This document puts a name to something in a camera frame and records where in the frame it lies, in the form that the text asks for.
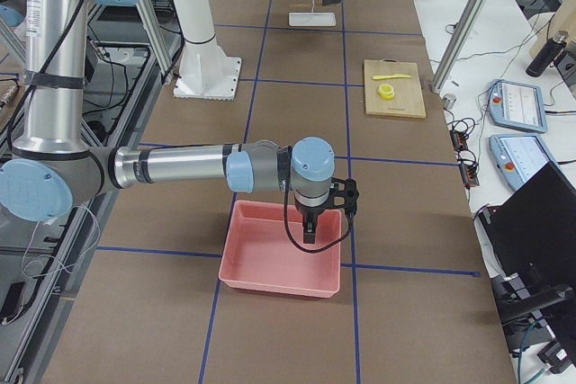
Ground teach pendant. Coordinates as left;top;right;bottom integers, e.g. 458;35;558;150
488;79;548;133
489;133;555;191

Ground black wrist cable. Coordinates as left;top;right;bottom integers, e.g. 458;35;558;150
283;176;354;255

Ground black water bottle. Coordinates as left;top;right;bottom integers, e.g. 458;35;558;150
526;31;569;77

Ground yellow lemon slice toy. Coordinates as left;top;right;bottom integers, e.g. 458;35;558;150
377;83;395;101

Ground bamboo cutting board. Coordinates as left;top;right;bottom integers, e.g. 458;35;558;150
364;59;427;119

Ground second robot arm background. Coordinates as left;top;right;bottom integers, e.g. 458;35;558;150
1;0;27;28

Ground upper teach pendant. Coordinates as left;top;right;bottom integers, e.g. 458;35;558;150
488;79;548;133

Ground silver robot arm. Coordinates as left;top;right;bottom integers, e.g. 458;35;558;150
1;0;337;253

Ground white rectangular tray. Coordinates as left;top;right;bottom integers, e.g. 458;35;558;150
288;12;337;28

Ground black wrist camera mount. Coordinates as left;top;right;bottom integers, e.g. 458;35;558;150
326;177;359;219

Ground black laptop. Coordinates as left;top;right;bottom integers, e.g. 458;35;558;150
479;163;575;288

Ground yellow plastic knife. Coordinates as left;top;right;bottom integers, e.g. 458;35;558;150
372;73;412;81

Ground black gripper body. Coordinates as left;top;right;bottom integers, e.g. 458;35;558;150
295;203;327;228

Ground aluminium frame post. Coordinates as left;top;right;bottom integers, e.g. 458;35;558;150
431;0;487;93

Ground lower teach pendant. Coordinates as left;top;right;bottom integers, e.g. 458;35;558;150
489;133;555;191

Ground pink plastic bin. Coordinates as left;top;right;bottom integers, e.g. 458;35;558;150
219;201;340;298

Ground small metal cylinder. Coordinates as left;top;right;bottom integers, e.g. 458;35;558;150
442;94;456;111

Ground black phone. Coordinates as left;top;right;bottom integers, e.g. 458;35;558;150
1;281;25;326

